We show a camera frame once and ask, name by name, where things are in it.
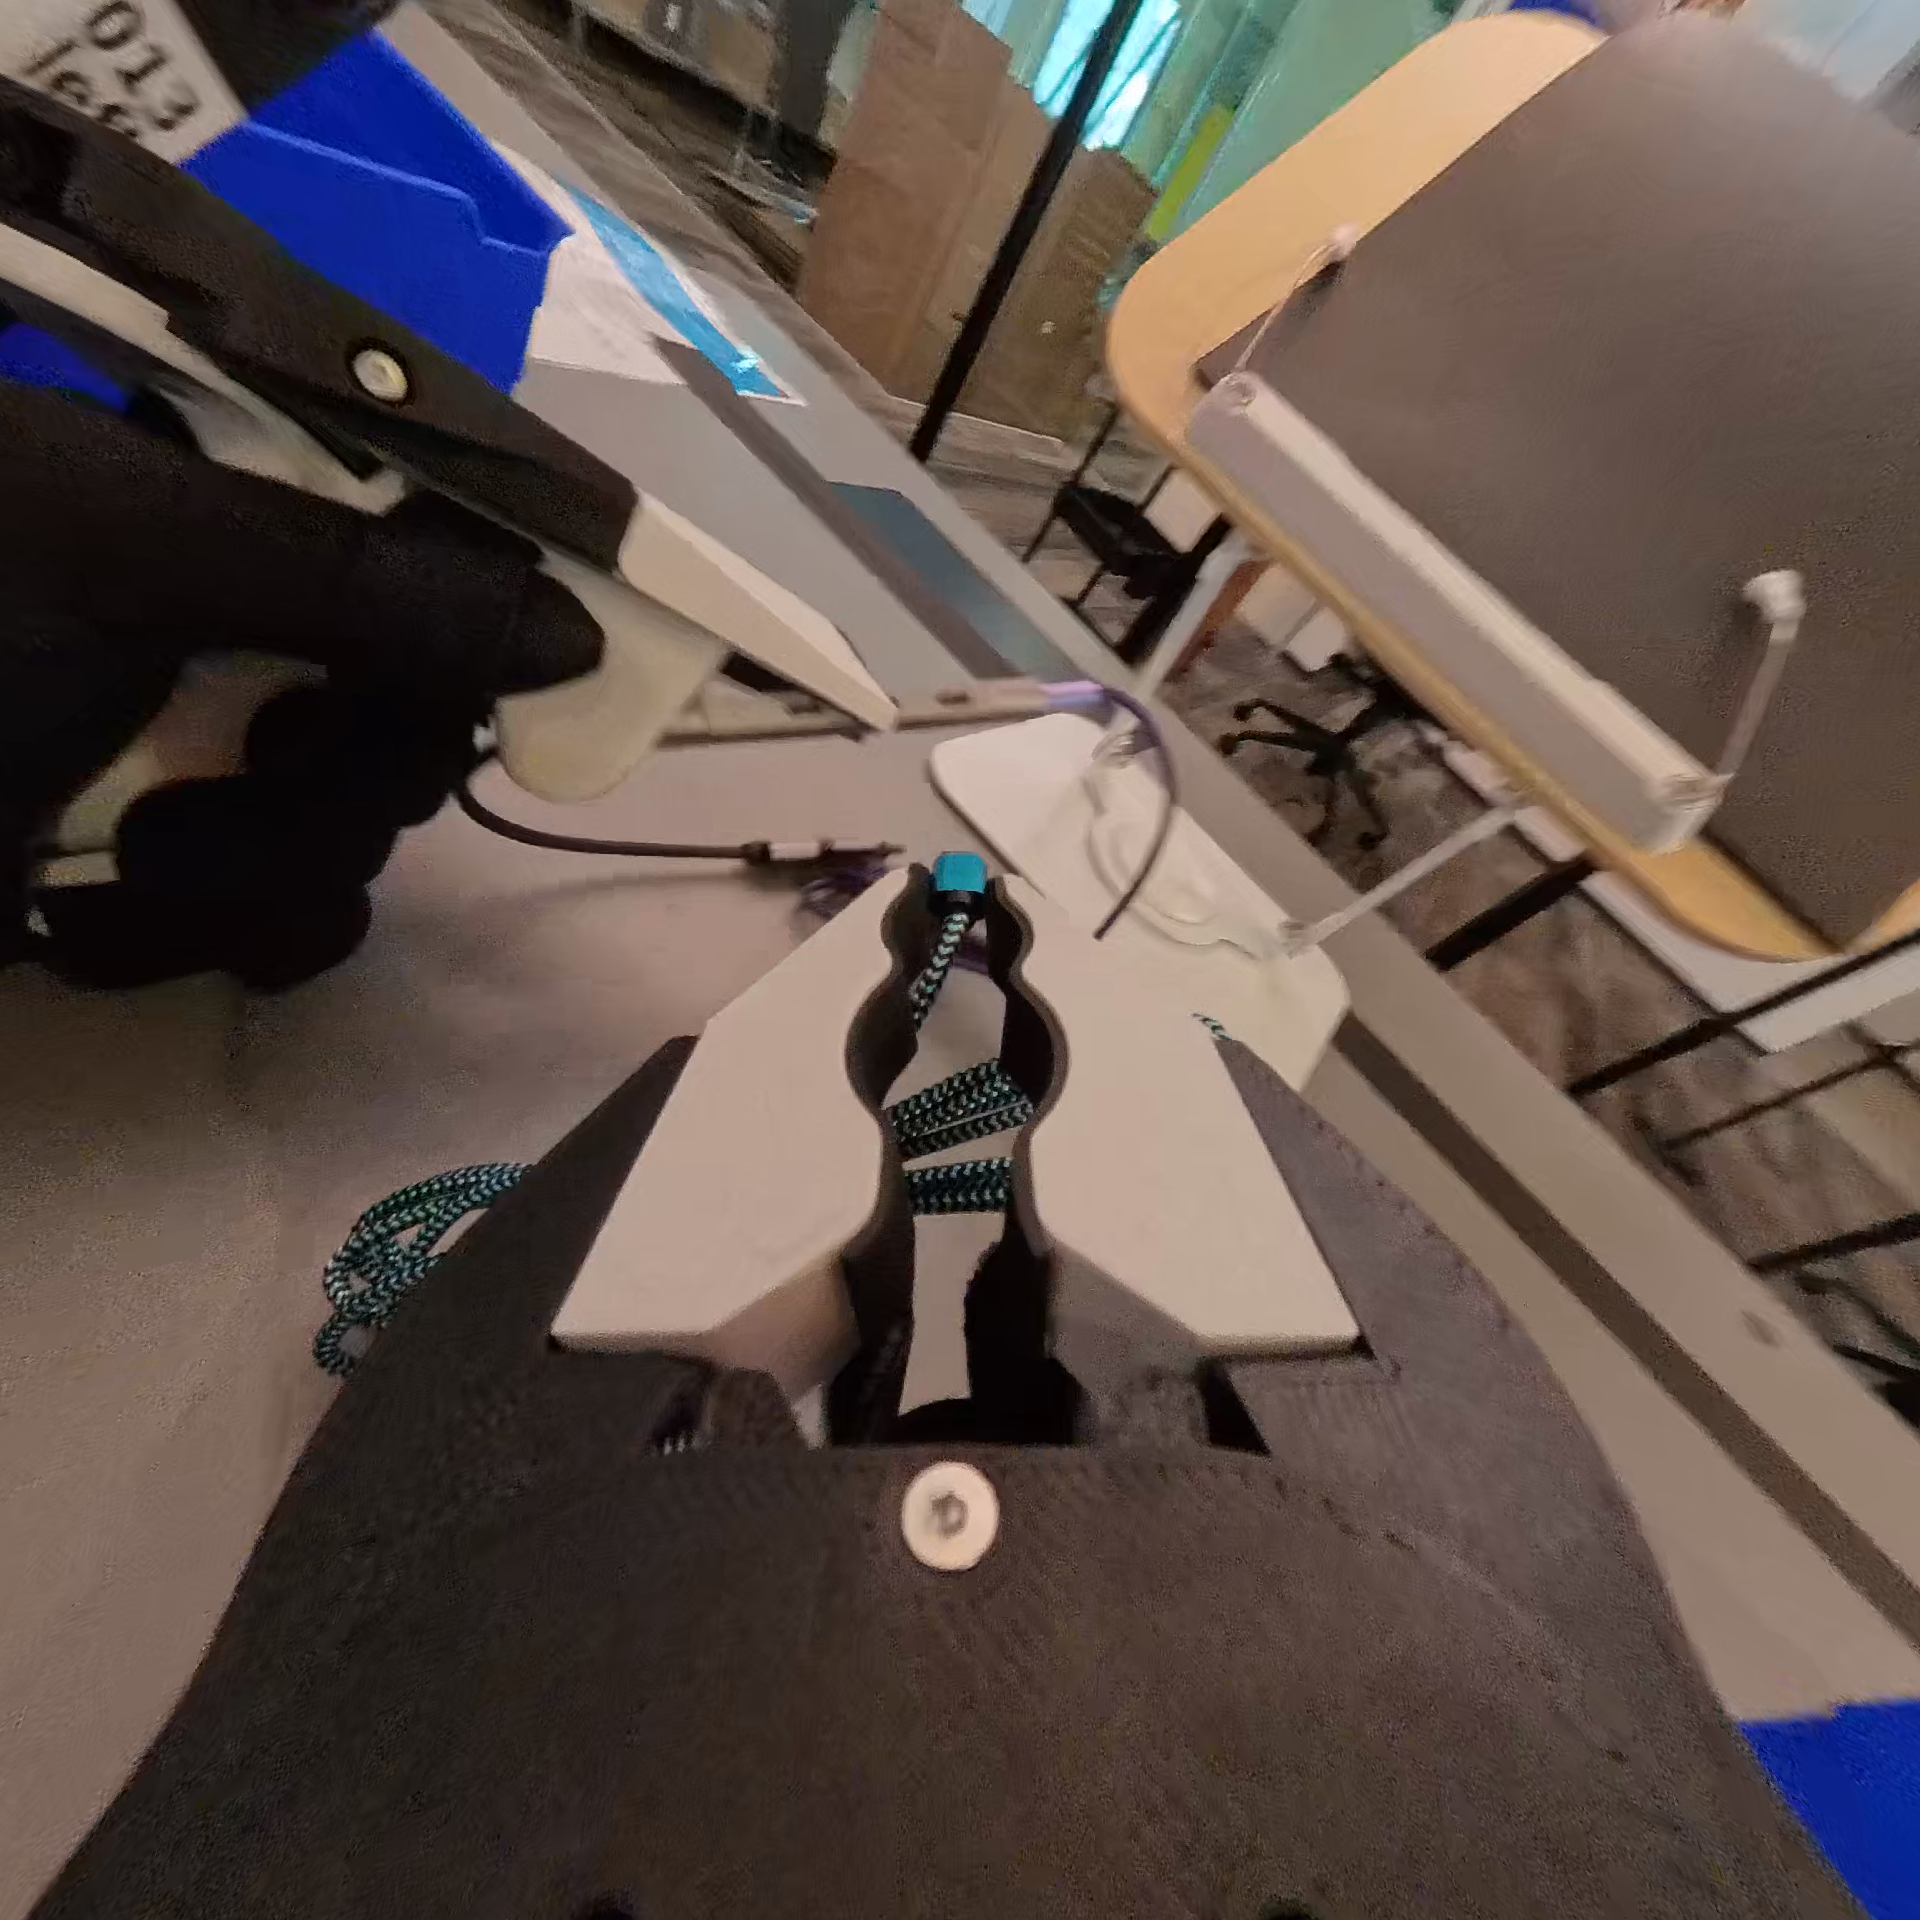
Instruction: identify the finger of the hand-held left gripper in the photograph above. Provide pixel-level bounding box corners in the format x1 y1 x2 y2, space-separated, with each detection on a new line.
614 498 907 739
494 648 902 808

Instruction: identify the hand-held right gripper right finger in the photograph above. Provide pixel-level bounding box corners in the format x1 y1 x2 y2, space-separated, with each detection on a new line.
987 876 1369 1404

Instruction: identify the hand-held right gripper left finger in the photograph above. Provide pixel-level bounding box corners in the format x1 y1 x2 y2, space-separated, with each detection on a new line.
549 871 918 1420

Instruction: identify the blue plastic storage bin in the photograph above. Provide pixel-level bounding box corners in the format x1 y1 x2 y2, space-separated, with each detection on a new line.
0 31 577 409
1737 1699 1920 1920

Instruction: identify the grey usb hub black cable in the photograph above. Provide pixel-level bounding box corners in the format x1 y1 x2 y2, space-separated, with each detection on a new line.
454 673 1125 876

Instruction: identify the teal braided usb cable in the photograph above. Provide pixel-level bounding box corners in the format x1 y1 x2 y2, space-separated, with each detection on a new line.
311 849 1236 1379

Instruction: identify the person's left hand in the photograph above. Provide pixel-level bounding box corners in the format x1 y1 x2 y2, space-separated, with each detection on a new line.
0 387 607 996

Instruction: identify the printed paper sheet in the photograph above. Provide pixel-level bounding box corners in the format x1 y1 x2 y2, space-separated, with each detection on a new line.
516 186 799 409

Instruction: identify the black office chair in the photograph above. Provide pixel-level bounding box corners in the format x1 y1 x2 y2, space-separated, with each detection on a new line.
1218 660 1443 850
1026 481 1249 663

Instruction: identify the stack of cardboard boxes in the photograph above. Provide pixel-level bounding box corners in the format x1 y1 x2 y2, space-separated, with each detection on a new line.
795 0 1161 440

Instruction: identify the black floor lamp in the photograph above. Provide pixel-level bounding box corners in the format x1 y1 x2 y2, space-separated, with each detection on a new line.
907 0 1150 464

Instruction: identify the wooden book stand white base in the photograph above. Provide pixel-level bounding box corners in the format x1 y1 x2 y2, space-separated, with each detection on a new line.
926 15 1920 1091

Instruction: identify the dark grey panel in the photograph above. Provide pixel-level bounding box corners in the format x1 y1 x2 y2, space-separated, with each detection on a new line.
1201 15 1920 948

